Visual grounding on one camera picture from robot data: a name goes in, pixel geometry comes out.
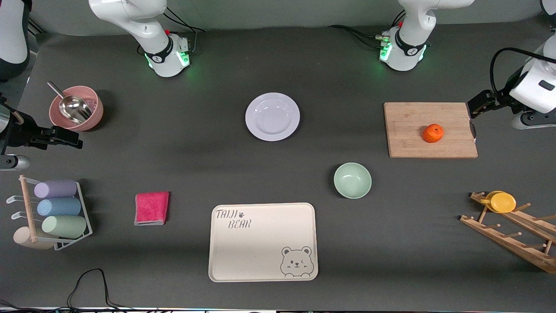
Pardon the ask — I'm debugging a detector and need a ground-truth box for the orange fruit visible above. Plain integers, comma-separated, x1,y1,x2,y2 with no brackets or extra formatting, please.
422,124,445,143

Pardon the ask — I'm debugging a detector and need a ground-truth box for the white plate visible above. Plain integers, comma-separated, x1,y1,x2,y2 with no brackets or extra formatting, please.
245,92,301,142

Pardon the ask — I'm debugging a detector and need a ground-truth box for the metal scoop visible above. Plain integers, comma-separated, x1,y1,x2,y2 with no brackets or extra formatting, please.
47,81,93,124

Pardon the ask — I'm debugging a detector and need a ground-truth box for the pink bowl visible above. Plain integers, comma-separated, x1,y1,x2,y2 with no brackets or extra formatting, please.
49,86,104,132

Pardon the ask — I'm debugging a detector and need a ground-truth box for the purple cup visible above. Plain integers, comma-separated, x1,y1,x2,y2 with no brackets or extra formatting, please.
34,180,78,199

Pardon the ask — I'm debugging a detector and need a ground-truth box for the blue cup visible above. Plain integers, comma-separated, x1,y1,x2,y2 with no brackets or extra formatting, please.
36,198,82,217

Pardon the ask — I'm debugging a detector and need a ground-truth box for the bamboo cutting board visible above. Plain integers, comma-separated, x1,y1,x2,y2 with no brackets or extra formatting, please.
384,102,478,159

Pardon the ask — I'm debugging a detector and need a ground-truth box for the green cup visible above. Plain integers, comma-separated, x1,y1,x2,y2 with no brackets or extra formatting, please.
42,216,87,239

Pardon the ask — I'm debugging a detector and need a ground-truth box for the yellow mug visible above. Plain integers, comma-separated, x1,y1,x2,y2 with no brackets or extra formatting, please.
480,190,517,213

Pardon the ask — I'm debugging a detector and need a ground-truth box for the beige cup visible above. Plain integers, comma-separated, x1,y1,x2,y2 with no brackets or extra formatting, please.
13,226,55,250

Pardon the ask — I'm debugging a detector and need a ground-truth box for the pink cloth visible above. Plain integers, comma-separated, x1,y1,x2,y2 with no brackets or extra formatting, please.
134,191,170,226

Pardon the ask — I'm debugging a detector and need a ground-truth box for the wooden mug rack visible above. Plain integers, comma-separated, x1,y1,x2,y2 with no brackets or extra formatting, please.
460,191,556,274

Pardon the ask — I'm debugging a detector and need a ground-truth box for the light green bowl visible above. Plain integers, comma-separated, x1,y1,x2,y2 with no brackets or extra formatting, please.
334,163,372,200

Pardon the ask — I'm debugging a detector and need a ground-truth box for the cream bear print tray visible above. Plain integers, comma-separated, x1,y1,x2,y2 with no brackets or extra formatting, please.
208,203,319,283

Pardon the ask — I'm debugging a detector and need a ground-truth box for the white wire cup rack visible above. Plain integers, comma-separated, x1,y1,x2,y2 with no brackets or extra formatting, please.
6,175,93,251

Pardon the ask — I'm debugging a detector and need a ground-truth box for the black floor cable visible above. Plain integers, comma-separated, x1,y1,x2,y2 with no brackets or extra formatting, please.
0,268,174,313

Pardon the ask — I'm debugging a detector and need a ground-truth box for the black left arm base cable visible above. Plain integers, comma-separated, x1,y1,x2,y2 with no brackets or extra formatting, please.
328,24,387,48

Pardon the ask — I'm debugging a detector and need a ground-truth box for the black arm base cable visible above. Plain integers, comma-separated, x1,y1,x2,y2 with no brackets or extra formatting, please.
328,24,387,48
163,7,205,55

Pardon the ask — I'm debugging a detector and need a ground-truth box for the black right arm base cable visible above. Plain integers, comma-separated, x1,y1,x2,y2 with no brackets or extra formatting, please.
163,7,205,55

